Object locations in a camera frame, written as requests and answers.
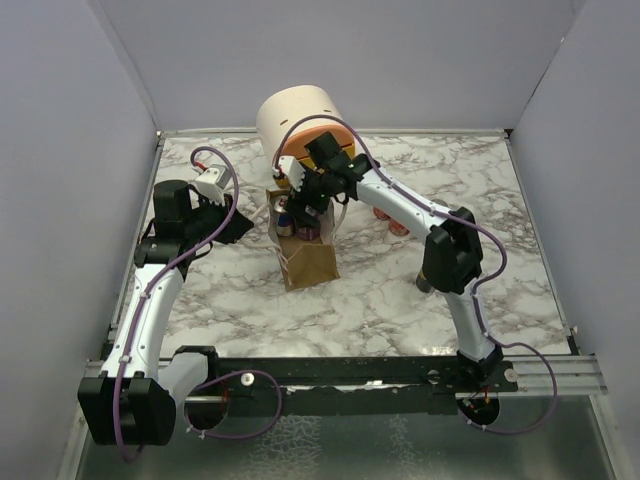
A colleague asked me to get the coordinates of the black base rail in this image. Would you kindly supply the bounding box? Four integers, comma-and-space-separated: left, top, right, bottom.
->
186, 347, 517, 424

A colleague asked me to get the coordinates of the black yellow can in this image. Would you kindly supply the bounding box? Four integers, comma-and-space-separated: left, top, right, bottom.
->
415, 270, 432, 293

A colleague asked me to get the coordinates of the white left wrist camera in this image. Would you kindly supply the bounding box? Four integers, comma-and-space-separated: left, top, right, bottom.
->
194, 165, 232, 206

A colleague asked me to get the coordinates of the red cola can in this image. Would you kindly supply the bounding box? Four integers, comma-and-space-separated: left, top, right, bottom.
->
389, 219, 410, 237
373, 208, 391, 221

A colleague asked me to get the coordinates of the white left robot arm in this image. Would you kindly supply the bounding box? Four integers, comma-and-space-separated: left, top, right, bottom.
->
77, 180, 253, 446

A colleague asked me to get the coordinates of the cream round drawer cabinet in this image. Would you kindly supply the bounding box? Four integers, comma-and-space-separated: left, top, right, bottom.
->
256, 85, 356, 169

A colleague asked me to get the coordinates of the silver blue energy drink can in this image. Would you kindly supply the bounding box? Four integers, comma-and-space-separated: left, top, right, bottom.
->
273, 195, 295, 237

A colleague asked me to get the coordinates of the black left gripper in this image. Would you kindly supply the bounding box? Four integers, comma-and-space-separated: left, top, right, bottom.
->
185, 190, 254, 244

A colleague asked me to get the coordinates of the red cola can front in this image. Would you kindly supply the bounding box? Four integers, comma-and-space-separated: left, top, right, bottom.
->
389, 219, 410, 237

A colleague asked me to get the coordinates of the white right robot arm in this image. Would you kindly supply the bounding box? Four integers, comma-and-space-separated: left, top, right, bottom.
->
273, 132, 503, 391

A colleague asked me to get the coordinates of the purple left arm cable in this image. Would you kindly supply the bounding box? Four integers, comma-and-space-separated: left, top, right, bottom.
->
113, 145, 239, 464

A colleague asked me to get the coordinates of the brown canvas bag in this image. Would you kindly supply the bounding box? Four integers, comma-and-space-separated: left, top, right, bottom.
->
265, 189, 339, 292

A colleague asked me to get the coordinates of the purple fanta can front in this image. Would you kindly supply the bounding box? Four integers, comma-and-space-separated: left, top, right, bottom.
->
295, 221, 320, 241

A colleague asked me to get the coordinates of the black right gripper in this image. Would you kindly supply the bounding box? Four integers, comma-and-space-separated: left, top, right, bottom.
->
283, 163, 335, 229

